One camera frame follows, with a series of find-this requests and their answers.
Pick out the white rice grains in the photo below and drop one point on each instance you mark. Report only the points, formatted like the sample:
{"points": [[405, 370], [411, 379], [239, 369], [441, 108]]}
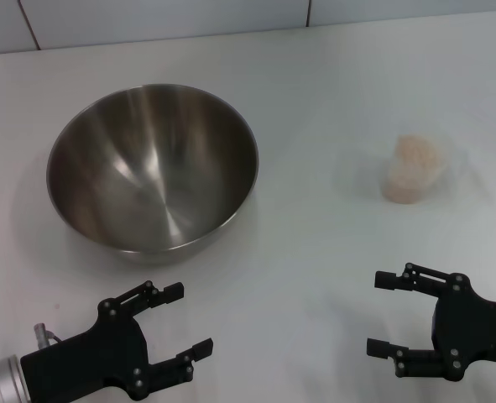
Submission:
{"points": [[413, 168]]}

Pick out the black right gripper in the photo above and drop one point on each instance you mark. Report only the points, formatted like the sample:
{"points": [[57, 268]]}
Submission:
{"points": [[474, 327]]}

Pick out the clear plastic measuring cup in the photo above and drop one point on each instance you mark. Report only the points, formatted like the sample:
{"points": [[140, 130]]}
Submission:
{"points": [[449, 155]]}

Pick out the silver metal connector plug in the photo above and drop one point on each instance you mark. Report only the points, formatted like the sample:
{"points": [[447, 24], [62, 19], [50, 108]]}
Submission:
{"points": [[40, 333]]}

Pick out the stainless steel mixing bowl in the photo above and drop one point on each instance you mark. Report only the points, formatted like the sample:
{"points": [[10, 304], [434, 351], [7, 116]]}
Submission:
{"points": [[147, 176]]}

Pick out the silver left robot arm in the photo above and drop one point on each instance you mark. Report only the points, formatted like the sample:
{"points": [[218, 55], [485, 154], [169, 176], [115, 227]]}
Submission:
{"points": [[2, 378]]}

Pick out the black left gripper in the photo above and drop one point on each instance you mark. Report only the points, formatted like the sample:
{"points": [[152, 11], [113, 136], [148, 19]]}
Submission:
{"points": [[100, 352]]}

